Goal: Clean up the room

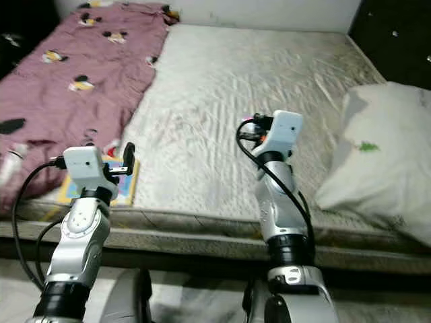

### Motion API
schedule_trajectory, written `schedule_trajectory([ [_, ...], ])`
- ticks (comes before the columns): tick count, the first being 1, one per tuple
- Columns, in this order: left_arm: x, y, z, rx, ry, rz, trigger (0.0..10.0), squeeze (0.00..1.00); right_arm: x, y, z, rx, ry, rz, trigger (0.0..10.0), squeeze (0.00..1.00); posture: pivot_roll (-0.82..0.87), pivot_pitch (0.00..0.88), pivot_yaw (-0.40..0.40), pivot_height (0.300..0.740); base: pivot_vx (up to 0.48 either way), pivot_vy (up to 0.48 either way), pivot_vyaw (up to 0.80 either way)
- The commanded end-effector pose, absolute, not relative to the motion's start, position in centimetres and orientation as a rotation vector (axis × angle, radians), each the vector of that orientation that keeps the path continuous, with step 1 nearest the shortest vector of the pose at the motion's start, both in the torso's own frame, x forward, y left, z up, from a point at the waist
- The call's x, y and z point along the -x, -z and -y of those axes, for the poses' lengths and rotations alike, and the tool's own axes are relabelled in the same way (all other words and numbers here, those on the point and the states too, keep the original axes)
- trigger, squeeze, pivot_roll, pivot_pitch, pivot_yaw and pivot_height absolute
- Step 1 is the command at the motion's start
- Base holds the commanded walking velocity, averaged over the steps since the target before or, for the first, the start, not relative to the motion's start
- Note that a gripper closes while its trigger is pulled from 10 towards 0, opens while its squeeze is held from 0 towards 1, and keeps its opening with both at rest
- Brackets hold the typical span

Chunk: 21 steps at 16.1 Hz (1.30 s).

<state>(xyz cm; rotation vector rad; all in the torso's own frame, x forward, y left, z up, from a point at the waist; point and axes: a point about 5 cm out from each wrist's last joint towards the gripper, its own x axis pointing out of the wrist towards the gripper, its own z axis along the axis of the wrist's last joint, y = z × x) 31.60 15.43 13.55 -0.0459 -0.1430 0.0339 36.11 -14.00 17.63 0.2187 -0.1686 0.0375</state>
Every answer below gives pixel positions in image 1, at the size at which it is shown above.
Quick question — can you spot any blue yellow children's book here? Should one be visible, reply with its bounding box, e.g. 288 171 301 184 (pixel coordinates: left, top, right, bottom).
57 156 141 207

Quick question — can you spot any beige pillow with green tree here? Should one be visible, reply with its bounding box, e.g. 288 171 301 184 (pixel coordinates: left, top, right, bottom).
315 82 431 231

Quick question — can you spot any white quilted mattress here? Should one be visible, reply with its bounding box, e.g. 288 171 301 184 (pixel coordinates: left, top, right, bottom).
10 24 431 275

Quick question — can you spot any purple cartoon mouse blanket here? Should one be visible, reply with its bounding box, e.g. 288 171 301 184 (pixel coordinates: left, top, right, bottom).
0 0 180 217

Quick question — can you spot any dark tufted headboard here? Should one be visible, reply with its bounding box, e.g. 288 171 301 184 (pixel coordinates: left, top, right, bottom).
349 0 431 89

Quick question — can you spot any dark tufted footboard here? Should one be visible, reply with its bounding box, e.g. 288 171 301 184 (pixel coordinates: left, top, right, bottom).
0 0 61 83

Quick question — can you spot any grey robot right leg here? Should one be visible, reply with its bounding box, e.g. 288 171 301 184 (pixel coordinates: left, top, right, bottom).
242 279 274 323

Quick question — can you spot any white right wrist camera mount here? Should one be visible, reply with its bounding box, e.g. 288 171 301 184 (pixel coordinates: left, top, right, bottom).
263 110 304 157

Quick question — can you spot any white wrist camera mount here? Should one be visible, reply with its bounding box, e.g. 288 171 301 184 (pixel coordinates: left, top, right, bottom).
263 110 304 157
64 145 115 199

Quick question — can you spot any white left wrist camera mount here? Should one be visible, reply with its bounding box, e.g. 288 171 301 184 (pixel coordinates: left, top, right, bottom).
64 145 115 199

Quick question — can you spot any short black left arm cable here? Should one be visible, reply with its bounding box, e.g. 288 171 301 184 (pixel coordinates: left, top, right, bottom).
34 219 72 285

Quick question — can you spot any dark bed frame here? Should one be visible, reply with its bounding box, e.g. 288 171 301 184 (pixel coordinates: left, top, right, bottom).
0 237 431 287

